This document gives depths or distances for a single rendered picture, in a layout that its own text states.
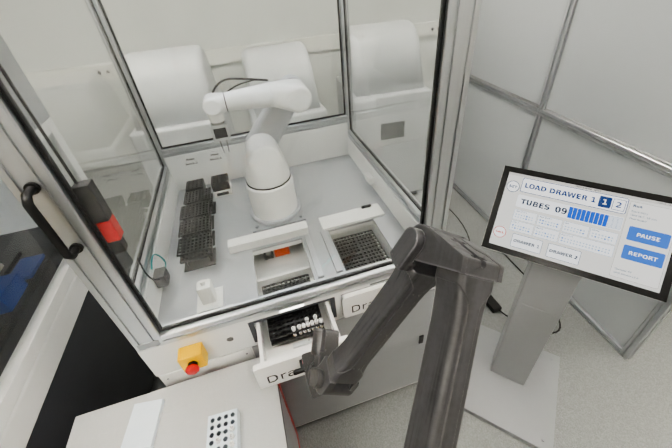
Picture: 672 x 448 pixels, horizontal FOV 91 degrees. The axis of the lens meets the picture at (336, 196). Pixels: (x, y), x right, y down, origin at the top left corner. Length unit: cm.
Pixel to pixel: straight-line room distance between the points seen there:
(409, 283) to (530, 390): 163
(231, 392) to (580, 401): 169
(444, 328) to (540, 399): 167
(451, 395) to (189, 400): 96
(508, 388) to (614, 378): 57
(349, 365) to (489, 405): 141
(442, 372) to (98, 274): 81
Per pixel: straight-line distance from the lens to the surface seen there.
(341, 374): 72
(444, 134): 94
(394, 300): 58
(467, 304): 48
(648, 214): 139
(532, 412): 210
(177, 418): 130
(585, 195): 136
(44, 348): 152
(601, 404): 230
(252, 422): 121
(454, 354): 49
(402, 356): 168
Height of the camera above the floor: 185
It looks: 35 degrees down
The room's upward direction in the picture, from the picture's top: 5 degrees counter-clockwise
